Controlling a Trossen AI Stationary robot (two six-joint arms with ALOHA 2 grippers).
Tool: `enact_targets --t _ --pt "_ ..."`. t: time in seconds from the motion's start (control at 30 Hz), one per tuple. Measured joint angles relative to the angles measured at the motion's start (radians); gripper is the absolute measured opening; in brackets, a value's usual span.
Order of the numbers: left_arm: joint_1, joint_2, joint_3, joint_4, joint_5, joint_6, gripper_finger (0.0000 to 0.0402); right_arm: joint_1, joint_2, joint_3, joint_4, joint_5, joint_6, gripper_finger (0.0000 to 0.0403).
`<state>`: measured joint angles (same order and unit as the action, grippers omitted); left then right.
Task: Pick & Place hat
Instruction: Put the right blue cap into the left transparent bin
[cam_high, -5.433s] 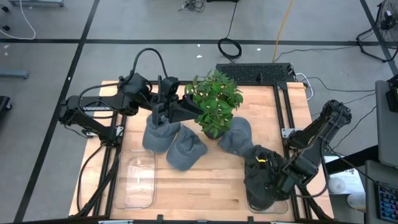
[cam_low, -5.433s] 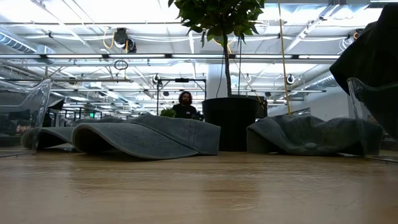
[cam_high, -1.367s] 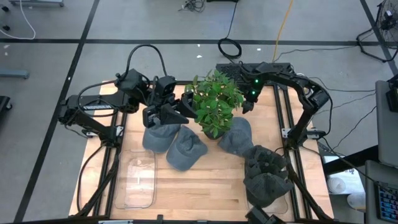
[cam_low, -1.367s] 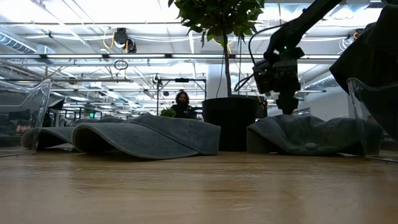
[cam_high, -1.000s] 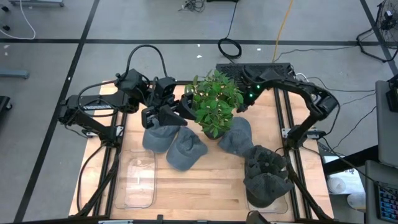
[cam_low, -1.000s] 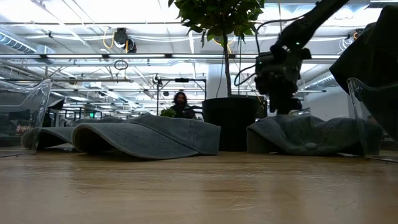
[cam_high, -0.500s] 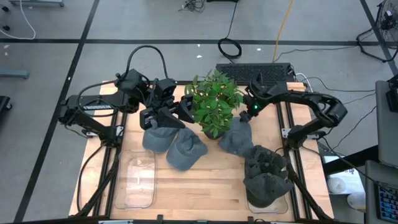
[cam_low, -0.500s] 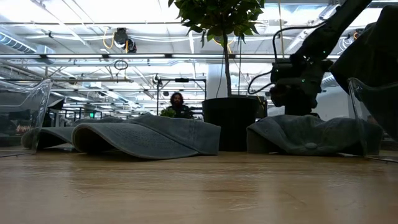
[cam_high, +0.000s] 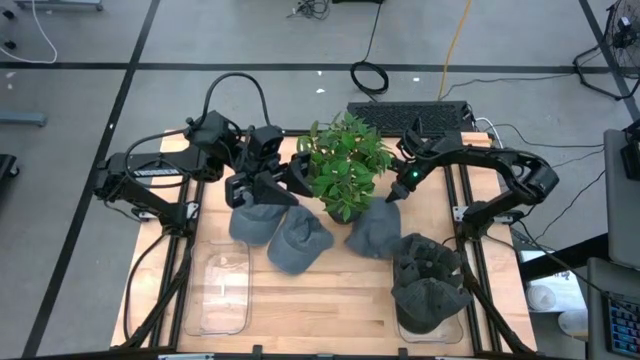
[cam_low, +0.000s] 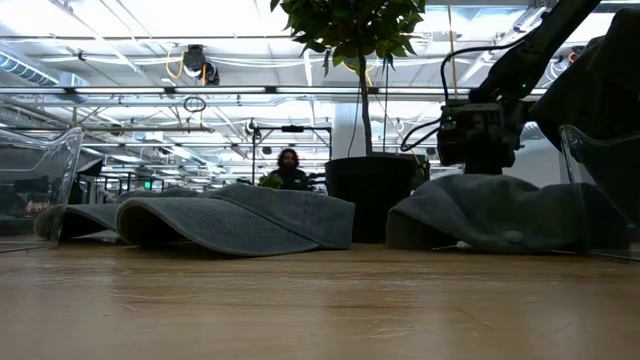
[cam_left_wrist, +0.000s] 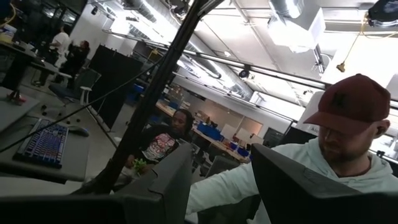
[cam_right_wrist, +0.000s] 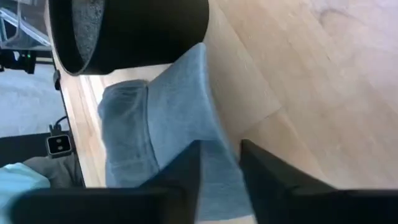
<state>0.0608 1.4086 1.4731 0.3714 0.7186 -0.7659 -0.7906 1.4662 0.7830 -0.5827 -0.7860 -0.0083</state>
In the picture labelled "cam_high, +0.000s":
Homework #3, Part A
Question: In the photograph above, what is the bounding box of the green potted plant black pot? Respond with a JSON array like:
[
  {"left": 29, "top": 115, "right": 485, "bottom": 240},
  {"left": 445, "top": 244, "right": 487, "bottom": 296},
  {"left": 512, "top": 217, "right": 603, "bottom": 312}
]
[{"left": 297, "top": 111, "right": 395, "bottom": 225}]

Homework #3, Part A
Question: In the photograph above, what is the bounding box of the tangled black cable bundle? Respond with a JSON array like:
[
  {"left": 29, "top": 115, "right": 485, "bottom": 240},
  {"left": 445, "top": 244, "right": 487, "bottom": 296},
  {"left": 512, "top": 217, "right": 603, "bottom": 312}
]
[{"left": 287, "top": 0, "right": 331, "bottom": 21}]

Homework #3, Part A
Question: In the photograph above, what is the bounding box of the white round object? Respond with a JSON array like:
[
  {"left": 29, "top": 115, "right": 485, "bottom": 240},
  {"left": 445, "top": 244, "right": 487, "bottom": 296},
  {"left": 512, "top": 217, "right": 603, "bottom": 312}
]
[{"left": 557, "top": 308, "right": 590, "bottom": 341}]

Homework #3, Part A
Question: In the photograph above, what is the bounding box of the white paper roll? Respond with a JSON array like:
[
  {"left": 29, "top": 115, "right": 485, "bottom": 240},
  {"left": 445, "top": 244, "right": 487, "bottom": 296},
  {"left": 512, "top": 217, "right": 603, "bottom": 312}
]
[{"left": 524, "top": 283, "right": 557, "bottom": 314}]

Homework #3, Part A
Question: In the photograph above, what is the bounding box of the white cable by case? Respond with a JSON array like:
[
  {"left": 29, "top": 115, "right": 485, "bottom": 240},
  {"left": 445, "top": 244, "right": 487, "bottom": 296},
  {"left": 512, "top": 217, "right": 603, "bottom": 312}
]
[{"left": 474, "top": 117, "right": 506, "bottom": 164}]

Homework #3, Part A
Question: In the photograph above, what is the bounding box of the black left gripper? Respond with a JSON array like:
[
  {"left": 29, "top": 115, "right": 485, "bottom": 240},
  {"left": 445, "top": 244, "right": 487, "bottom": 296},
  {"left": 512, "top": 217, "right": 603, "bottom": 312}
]
[{"left": 224, "top": 151, "right": 316, "bottom": 209}]

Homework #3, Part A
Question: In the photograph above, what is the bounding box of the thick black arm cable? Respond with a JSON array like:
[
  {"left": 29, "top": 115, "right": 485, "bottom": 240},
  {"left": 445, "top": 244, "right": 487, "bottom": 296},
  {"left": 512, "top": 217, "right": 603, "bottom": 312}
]
[{"left": 122, "top": 72, "right": 272, "bottom": 190}]

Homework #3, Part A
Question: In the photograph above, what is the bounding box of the backlit blue keyboard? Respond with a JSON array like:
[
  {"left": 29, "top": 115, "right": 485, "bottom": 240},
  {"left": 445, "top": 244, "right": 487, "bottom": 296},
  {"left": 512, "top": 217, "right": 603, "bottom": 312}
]
[{"left": 602, "top": 294, "right": 640, "bottom": 359}]

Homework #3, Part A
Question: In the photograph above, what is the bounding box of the black keyboard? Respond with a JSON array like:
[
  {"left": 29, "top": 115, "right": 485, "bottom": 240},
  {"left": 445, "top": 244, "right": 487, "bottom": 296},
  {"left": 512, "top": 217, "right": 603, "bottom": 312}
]
[{"left": 346, "top": 101, "right": 476, "bottom": 135}]

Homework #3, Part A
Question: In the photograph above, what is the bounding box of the coiled black cable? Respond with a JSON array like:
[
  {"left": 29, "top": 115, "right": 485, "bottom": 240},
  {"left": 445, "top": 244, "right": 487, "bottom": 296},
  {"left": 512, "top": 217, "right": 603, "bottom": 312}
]
[{"left": 349, "top": 0, "right": 390, "bottom": 97}]

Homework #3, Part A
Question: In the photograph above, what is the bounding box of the yellow cable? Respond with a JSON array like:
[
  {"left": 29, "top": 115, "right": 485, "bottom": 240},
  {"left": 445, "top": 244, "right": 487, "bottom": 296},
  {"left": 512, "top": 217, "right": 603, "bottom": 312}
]
[{"left": 437, "top": 0, "right": 474, "bottom": 101}]

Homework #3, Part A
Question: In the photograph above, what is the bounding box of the blue-grey baseball cap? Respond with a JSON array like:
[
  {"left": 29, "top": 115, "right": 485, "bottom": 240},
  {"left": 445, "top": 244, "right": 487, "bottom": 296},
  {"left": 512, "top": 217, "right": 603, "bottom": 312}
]
[
  {"left": 266, "top": 204, "right": 335, "bottom": 276},
  {"left": 228, "top": 194, "right": 291, "bottom": 247},
  {"left": 344, "top": 197, "right": 403, "bottom": 260}
]

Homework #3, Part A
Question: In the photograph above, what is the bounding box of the black metal table frame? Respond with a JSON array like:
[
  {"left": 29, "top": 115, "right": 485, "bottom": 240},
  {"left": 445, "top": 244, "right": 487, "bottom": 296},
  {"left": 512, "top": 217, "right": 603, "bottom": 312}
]
[{"left": 117, "top": 112, "right": 539, "bottom": 357}]

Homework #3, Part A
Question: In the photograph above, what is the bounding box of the grey stand base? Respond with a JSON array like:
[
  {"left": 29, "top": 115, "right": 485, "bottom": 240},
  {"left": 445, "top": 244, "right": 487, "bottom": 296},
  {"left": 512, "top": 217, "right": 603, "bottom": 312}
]
[{"left": 14, "top": 0, "right": 104, "bottom": 12}]

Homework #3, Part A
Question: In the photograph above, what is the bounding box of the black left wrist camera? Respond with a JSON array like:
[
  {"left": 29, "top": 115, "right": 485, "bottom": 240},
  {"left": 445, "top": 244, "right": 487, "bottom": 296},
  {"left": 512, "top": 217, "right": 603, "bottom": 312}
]
[{"left": 248, "top": 124, "right": 285, "bottom": 161}]

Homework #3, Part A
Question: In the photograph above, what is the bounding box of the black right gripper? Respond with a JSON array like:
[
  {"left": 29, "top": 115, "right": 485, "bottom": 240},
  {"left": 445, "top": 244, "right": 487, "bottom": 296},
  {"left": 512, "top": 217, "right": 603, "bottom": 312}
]
[{"left": 384, "top": 128, "right": 439, "bottom": 204}]

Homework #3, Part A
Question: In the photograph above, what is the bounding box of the black floor beam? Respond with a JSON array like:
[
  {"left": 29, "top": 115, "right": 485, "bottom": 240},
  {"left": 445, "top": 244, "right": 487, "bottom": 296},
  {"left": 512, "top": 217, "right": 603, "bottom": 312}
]
[{"left": 517, "top": 232, "right": 611, "bottom": 284}]

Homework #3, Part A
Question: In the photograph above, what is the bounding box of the grey desk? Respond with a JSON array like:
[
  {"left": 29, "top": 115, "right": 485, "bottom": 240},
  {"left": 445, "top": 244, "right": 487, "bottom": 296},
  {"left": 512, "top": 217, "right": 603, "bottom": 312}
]
[{"left": 602, "top": 128, "right": 640, "bottom": 271}]

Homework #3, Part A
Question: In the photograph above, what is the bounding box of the clear plastic bin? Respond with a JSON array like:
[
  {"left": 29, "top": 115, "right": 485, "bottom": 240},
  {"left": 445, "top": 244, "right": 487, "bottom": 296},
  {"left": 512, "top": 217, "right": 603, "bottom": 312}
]
[
  {"left": 391, "top": 245, "right": 465, "bottom": 346},
  {"left": 183, "top": 239, "right": 254, "bottom": 337}
]

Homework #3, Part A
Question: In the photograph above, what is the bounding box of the thin black table cable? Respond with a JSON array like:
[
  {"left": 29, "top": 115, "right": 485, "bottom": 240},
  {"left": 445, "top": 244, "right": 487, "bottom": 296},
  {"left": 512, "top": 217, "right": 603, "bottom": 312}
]
[{"left": 122, "top": 227, "right": 174, "bottom": 346}]

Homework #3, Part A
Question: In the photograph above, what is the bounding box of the grey floor bar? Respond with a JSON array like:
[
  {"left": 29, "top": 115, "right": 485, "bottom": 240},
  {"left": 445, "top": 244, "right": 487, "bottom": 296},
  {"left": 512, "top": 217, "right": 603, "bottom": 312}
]
[{"left": 0, "top": 113, "right": 49, "bottom": 127}]

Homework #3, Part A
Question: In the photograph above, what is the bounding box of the white floor cable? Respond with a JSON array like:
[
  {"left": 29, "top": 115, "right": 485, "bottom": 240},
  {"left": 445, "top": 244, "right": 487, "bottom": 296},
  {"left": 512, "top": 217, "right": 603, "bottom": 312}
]
[{"left": 0, "top": 0, "right": 59, "bottom": 65}]

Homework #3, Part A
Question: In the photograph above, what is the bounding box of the black floor fan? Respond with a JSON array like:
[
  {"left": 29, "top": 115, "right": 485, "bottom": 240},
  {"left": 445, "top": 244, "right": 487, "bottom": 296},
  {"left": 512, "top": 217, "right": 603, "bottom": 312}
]
[{"left": 572, "top": 0, "right": 640, "bottom": 101}]

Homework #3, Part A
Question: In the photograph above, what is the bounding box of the black device on desk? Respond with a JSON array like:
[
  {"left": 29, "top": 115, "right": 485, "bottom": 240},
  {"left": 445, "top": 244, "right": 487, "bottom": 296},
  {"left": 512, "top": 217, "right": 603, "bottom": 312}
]
[{"left": 619, "top": 119, "right": 640, "bottom": 181}]

